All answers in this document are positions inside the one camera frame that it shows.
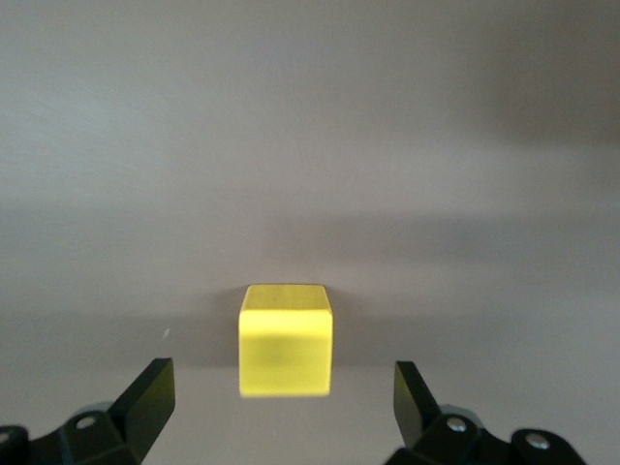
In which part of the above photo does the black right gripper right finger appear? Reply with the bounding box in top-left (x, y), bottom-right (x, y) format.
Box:
top-left (385, 360), bottom-right (590, 465)

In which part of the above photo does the yellow block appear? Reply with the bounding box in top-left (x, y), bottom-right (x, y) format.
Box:
top-left (238, 284), bottom-right (334, 399)

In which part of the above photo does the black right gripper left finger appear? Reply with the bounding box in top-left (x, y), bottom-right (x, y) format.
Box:
top-left (0, 356), bottom-right (175, 465)

